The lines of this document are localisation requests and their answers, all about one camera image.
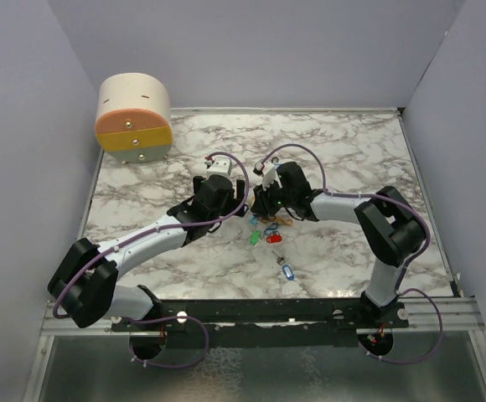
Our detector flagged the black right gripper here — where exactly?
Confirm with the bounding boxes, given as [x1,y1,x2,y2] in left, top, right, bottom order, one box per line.
[251,178,295,218]

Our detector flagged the red key tag with key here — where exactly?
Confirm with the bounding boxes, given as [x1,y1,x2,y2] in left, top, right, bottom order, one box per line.
[266,234,282,244]

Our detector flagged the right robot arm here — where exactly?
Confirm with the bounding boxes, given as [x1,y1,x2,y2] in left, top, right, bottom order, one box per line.
[251,162,431,327]

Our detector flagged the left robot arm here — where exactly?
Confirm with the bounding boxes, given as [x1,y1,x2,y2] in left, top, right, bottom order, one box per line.
[48,174,249,331]

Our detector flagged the orange s-shaped carabiner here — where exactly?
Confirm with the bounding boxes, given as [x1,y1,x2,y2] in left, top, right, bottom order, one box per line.
[259,216,278,224]
[276,216,293,226]

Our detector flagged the green key tag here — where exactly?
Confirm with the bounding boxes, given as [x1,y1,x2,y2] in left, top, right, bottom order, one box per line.
[250,230,261,246]

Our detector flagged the blue window tag with key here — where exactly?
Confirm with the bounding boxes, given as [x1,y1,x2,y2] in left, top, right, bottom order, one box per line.
[272,250,295,281]

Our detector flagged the round three-drawer storage box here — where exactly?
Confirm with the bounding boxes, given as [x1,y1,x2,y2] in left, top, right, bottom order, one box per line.
[95,73,173,163]

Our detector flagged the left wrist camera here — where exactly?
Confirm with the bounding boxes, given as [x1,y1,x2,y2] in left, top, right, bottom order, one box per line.
[204,156,232,178]

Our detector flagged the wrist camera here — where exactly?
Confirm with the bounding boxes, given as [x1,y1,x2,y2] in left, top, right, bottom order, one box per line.
[253,162,277,190]
[204,156,232,178]

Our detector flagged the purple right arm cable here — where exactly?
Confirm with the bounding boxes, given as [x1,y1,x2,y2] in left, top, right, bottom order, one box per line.
[255,143,445,365]

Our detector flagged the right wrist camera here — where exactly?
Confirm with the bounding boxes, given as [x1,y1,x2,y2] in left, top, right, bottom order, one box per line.
[253,162,277,190]

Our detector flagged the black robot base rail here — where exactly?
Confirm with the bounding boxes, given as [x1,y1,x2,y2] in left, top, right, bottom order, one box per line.
[111,298,408,349]

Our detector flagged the aluminium frame rail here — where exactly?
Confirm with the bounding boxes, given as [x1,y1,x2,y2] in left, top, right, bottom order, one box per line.
[40,294,485,336]

